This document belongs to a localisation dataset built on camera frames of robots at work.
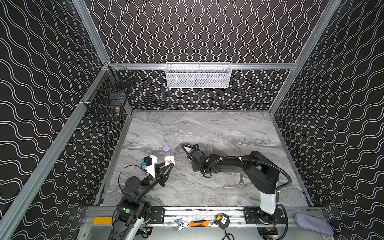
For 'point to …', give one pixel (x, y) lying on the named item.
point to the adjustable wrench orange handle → (182, 224)
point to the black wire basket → (107, 99)
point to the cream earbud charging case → (169, 160)
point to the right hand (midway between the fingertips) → (197, 163)
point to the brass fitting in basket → (117, 110)
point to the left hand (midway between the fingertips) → (173, 165)
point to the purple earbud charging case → (166, 148)
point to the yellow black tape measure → (222, 220)
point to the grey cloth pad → (314, 224)
